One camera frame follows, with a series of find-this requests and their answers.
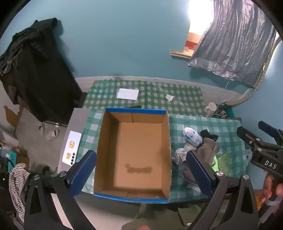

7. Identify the striped cloth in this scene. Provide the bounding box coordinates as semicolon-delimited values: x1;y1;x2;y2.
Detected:
9;163;31;219

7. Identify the pink grey garment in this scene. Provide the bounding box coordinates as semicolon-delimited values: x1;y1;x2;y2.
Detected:
171;144;195;171

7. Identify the patterned cloth bag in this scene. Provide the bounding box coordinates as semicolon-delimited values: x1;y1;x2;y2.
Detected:
215;103;233;119

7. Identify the person's right hand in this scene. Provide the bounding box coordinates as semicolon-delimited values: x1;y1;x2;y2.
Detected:
260;172;283;203

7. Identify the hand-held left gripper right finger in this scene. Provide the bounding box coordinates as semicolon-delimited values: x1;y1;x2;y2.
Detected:
186;150;259;230

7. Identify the black sock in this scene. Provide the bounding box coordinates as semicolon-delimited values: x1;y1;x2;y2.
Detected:
200;130;219;142

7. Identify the white cup-shaped object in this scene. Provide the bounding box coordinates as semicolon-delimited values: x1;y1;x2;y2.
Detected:
206;102;218;117

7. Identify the wooden window ledge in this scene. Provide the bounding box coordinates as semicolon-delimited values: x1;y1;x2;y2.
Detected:
170;50;195;59

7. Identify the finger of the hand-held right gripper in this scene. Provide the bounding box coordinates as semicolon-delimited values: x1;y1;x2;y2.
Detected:
237;126;263;152
258;121;283;146

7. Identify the beige hose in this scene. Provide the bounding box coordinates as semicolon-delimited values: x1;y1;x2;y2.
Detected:
230;33;279;107

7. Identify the white blue plastic bag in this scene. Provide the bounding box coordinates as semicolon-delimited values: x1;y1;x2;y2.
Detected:
182;127;203;147

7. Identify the white paper sheet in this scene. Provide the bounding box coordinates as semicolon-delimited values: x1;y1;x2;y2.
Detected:
117;88;140;100

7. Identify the green beige checked tablecloth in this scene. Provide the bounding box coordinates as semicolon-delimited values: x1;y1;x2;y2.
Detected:
83;79;205;119

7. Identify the lime green shirt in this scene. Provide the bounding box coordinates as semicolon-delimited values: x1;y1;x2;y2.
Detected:
211;154;235;175

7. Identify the silver plastic tarp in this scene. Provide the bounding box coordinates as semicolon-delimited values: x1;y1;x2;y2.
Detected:
188;0;278;87

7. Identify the grey knit garment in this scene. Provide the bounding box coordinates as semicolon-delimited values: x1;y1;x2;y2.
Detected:
180;137;220;188

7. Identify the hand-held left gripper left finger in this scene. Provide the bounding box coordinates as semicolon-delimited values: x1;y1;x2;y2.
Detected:
24;150;97;230

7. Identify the blue-edged cardboard box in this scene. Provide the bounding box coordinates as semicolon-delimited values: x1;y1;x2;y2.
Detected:
93;107;172;203

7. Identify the teal white checked tablecloth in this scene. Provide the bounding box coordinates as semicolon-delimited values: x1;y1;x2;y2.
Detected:
81;109;251;199

